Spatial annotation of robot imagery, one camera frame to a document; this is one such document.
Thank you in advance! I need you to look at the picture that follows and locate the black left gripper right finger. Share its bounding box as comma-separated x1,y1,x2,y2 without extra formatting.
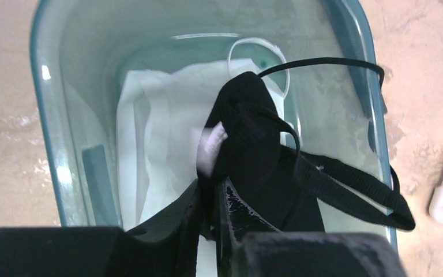
216,179,407,276

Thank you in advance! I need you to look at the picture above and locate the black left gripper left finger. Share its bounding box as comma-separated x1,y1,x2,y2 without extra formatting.
0,182,202,276

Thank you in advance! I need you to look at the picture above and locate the black garment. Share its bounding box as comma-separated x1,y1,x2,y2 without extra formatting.
198,57,416,235

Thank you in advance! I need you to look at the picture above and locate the pale mint white bra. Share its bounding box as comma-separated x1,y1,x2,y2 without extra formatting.
115,37,291,277

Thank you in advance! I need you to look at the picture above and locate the teal transparent plastic tub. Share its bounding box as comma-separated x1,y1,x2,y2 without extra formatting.
30,1,392,226

